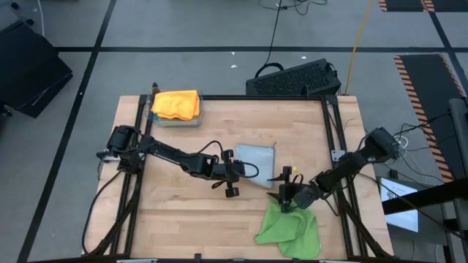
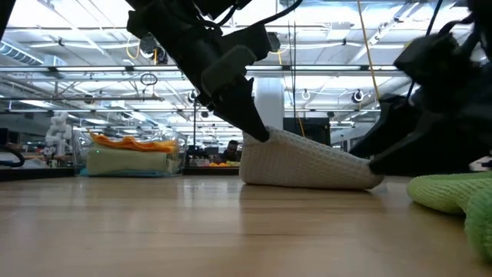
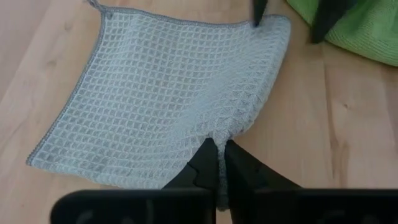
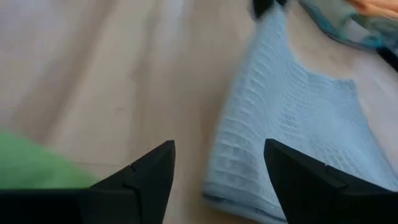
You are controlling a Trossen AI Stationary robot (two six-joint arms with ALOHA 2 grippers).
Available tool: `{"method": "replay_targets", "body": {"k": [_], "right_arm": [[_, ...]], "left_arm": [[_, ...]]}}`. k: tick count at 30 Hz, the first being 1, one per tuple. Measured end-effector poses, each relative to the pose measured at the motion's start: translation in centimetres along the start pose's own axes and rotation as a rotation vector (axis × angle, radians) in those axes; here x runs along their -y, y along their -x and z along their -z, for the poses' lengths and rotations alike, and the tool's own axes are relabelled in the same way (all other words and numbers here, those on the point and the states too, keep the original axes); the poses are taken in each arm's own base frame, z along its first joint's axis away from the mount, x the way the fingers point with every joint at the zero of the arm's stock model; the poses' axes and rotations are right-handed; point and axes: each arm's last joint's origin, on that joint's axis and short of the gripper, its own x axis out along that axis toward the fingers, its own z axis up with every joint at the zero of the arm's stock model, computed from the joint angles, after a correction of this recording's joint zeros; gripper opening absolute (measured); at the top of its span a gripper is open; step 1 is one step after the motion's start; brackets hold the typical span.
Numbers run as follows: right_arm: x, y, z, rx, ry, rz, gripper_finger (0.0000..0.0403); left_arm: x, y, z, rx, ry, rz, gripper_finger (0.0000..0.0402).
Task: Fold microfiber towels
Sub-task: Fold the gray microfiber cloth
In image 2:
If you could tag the pale green microfiber towel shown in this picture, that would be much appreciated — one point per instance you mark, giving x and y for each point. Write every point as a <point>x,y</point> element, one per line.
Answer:
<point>127,155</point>
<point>127,167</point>

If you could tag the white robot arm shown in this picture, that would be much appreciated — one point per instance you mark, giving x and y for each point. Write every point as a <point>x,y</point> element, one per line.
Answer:
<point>57,132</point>

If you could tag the blue microfiber towel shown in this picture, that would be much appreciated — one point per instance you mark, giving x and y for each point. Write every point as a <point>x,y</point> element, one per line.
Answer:
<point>127,174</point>

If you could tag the bright green microfiber towel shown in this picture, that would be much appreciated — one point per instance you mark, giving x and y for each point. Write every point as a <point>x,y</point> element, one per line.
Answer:
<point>442,190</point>

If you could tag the orange microfiber towel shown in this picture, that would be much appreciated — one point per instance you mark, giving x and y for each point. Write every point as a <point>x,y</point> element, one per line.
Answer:
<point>134,145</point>

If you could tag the clear plastic tray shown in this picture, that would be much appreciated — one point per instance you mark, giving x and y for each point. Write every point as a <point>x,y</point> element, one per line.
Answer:
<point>173,137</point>

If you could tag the person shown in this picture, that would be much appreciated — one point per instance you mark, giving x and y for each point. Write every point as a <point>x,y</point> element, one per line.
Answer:
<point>231,151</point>

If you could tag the white round pillar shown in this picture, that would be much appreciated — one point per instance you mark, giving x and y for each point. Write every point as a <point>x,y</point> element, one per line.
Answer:
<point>269,104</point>

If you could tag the black metal rack frame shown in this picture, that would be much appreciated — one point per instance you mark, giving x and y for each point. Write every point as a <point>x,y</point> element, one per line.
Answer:
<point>195,123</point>

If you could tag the grey waffle microfiber towel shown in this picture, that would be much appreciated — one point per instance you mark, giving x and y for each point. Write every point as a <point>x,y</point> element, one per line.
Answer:
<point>307,165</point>

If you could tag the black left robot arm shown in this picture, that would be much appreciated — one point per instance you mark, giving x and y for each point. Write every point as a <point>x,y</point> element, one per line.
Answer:
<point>173,15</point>

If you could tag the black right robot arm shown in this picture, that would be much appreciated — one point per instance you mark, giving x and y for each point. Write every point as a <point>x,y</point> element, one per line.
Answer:
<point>478,19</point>

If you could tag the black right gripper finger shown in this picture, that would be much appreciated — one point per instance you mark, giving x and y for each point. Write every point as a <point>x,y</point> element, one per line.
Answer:
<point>442,150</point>
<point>388,119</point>

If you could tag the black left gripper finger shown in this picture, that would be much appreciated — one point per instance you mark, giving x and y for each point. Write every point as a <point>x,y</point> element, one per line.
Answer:
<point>242,111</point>

